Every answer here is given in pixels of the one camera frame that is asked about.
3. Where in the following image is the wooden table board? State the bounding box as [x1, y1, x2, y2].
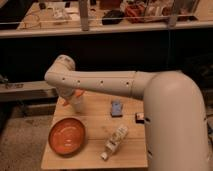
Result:
[41, 92, 148, 170]

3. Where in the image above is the red object on shelf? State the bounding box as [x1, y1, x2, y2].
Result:
[125, 4, 145, 23]

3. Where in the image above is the background workbench shelf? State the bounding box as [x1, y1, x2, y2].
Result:
[0, 0, 213, 38]

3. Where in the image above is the white ceramic cup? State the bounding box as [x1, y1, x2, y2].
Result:
[71, 97, 83, 113]

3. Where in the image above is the blue sponge block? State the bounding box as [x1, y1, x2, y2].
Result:
[110, 101, 123, 117]

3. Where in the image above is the orange plate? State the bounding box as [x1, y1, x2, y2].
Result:
[48, 118, 86, 156]

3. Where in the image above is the black rectangular box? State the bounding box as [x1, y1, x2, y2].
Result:
[135, 113, 144, 124]

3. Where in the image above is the orange pepper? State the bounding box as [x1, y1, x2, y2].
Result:
[61, 89, 86, 107]

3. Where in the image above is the clear plastic bottle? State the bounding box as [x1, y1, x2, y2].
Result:
[100, 125, 128, 161]

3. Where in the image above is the metal rail beam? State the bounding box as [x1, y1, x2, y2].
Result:
[0, 81, 58, 102]

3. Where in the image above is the black bag on shelf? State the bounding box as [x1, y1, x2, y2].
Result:
[102, 10, 124, 25]

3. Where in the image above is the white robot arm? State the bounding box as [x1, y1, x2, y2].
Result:
[45, 56, 210, 171]

